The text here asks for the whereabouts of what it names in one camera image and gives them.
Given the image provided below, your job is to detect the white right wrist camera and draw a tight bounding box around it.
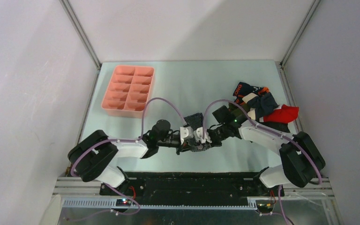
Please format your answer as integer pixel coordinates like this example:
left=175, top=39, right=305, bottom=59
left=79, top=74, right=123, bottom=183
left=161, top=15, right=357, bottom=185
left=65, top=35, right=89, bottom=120
left=194, top=127, right=212, bottom=144

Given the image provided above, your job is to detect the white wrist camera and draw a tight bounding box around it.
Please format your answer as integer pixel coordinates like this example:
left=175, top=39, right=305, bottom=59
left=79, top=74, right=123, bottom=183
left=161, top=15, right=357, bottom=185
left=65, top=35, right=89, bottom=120
left=194, top=127, right=212, bottom=144
left=180, top=126, right=195, bottom=146

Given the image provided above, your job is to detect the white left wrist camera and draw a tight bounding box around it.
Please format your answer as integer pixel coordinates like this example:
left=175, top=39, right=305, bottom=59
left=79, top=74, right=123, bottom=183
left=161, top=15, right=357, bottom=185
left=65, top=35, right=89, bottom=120
left=180, top=126, right=195, bottom=146

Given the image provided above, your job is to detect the navy striped boxer underwear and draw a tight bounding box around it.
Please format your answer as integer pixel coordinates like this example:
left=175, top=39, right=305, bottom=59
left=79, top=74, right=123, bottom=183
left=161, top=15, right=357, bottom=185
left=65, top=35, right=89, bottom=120
left=183, top=112, right=210, bottom=152

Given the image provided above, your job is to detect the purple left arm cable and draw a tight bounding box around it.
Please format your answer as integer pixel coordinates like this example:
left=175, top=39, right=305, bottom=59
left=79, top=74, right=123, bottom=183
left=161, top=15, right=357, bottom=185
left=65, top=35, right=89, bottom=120
left=70, top=97, right=188, bottom=217

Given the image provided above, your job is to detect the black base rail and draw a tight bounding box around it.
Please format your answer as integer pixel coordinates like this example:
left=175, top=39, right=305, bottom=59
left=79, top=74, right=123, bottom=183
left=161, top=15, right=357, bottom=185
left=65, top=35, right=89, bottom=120
left=99, top=171, right=285, bottom=206

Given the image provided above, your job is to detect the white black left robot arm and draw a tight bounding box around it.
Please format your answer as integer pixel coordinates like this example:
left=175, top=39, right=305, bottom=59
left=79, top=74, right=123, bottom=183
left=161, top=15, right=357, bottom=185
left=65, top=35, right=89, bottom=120
left=67, top=120, right=193, bottom=195

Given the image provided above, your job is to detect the pink compartment tray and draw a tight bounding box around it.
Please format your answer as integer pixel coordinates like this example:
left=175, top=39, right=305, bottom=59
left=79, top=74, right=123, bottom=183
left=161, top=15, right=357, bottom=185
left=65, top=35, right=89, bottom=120
left=101, top=65, right=155, bottom=119

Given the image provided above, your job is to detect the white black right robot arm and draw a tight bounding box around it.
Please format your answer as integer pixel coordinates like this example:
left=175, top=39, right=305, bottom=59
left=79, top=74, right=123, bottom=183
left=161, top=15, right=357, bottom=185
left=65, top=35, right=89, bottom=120
left=205, top=106, right=326, bottom=196

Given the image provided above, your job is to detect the olive green underwear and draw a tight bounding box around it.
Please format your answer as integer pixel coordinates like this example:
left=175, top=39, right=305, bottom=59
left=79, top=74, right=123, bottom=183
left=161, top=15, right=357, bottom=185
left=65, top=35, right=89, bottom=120
left=228, top=102, right=248, bottom=114

